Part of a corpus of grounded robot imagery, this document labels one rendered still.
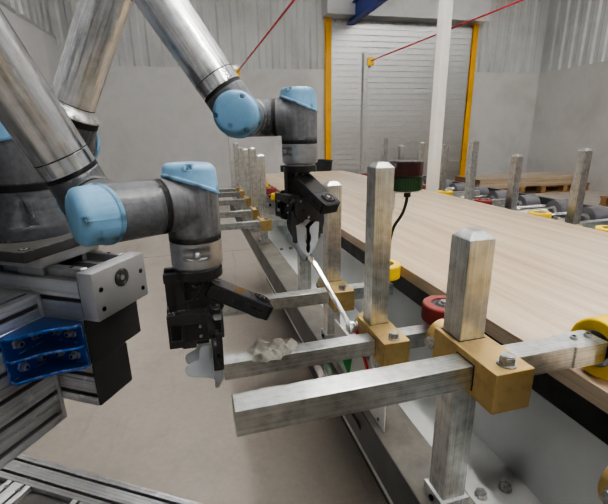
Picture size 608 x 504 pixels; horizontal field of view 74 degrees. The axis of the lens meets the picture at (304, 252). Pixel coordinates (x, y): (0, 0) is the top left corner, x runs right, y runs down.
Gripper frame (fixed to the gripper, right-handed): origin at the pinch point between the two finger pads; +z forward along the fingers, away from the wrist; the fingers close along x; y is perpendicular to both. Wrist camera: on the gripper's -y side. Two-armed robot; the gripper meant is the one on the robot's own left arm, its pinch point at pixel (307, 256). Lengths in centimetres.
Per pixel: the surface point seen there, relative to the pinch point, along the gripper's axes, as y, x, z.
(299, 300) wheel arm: 1.2, 1.5, 10.8
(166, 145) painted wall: 727, -196, -7
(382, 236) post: -22.2, -0.4, -8.9
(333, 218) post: 1.4, -8.8, -7.2
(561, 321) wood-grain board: -44.5, -21.3, 5.0
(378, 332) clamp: -24.5, 2.0, 8.0
